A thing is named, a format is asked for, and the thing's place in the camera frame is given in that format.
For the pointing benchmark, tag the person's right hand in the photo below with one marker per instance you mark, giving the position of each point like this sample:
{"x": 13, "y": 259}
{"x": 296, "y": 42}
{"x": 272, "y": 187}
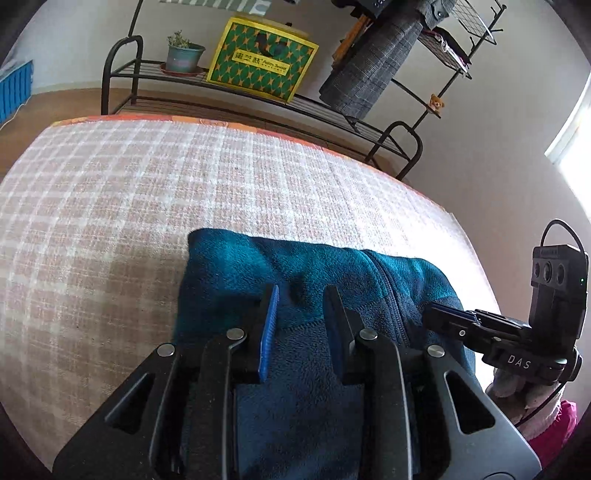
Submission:
{"x": 508, "y": 385}

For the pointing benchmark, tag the black metal clothes rack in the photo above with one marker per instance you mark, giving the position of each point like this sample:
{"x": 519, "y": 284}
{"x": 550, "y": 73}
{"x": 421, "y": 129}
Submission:
{"x": 105, "y": 78}

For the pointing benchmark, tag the blue slatted crate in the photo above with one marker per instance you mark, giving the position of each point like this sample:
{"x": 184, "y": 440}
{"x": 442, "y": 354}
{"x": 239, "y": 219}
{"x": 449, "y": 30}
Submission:
{"x": 14, "y": 90}

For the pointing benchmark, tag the grey plaid coat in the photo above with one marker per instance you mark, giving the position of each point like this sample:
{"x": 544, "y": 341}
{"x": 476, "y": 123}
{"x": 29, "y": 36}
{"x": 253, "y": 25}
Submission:
{"x": 369, "y": 69}

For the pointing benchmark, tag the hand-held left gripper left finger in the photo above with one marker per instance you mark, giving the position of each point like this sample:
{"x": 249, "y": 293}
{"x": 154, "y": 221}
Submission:
{"x": 270, "y": 332}

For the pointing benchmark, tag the brown teddy bear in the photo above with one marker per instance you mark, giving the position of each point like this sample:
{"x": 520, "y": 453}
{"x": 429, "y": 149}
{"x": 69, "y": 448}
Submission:
{"x": 436, "y": 102}

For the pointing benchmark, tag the yellow green gift bag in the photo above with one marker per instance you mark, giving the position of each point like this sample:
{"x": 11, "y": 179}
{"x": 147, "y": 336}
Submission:
{"x": 258, "y": 64}

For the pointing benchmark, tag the pink checked blanket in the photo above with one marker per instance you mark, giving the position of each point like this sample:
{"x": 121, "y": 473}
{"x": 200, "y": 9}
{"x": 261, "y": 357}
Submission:
{"x": 184, "y": 184}

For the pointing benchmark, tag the person's right forearm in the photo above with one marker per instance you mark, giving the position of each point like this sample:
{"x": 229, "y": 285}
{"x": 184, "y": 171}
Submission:
{"x": 554, "y": 438}

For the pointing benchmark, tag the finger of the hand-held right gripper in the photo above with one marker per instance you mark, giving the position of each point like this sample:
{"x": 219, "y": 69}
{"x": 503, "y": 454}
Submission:
{"x": 503, "y": 325}
{"x": 455, "y": 330}

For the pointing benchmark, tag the stack of folded clothes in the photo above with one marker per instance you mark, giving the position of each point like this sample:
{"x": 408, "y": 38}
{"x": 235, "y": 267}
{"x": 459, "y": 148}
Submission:
{"x": 448, "y": 41}

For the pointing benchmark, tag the small potted plant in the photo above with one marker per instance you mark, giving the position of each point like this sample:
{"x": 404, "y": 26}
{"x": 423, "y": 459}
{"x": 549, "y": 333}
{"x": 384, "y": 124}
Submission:
{"x": 182, "y": 57}

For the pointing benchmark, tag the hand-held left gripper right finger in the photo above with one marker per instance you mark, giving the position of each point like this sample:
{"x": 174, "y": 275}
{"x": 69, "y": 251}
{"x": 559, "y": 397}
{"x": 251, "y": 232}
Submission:
{"x": 332, "y": 323}

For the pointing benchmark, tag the teal plaid fleece jacket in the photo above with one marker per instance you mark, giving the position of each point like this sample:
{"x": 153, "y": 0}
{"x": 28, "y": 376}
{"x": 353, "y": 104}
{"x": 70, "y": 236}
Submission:
{"x": 314, "y": 263}

